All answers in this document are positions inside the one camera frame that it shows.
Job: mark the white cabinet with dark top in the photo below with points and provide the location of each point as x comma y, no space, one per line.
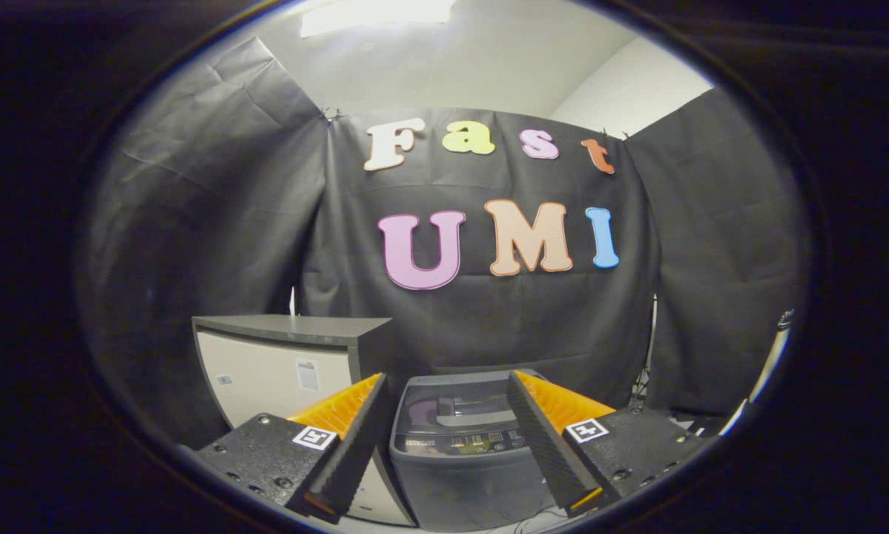
266,371

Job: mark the white pole with black tip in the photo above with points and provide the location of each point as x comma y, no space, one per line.
774,363

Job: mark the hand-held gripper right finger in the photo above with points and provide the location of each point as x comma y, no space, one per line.
540,437

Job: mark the black backdrop cloth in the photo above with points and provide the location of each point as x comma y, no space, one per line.
266,222

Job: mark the grey washing machine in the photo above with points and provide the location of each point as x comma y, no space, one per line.
466,489

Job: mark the black box on floor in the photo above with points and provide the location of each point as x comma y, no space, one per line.
704,426

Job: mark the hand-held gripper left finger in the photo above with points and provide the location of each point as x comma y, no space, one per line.
355,437

